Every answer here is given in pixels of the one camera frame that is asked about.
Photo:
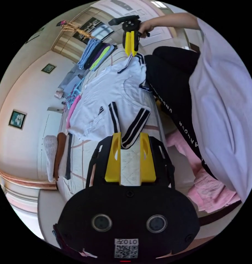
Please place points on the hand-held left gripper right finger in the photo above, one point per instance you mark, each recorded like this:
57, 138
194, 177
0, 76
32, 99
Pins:
148, 163

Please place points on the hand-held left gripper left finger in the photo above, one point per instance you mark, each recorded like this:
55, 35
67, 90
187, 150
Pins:
113, 160

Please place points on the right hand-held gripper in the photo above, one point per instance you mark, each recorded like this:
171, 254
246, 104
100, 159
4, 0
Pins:
128, 25

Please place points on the white striped short sleeve shirt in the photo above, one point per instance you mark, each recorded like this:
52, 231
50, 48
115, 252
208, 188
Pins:
109, 92

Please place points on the person's right forearm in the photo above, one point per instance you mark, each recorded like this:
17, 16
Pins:
173, 20

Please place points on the person's right hand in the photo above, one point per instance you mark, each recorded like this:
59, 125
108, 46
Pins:
146, 26

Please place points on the bed with cream quilt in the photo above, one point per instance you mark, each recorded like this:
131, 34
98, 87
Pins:
80, 156

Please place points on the blue and purple clothes pile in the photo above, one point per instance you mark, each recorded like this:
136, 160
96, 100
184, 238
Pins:
92, 53

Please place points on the dried plant stalks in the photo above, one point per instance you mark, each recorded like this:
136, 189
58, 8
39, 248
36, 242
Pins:
76, 28

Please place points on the knit and brown clothes pile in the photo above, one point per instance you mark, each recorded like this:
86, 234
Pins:
50, 154

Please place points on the pink folded garment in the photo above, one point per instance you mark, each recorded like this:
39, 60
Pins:
73, 109

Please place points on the pink clothes heap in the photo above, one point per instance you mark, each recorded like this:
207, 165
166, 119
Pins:
208, 189

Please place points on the wood trimmed wardrobe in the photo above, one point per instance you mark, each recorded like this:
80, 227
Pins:
61, 43

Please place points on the gray garment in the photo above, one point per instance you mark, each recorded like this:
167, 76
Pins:
70, 81

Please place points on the heap of clothes hangers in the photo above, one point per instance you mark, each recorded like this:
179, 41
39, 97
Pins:
71, 98

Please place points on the small patterned table lamp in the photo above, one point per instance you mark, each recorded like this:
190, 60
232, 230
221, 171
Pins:
58, 94

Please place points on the small framed picture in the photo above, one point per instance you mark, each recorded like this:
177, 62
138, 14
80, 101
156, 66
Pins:
48, 68

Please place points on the window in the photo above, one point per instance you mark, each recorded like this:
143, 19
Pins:
20, 206

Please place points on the large framed flower picture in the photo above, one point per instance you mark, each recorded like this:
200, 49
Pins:
17, 119

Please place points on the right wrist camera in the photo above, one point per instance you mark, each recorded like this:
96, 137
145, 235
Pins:
117, 20

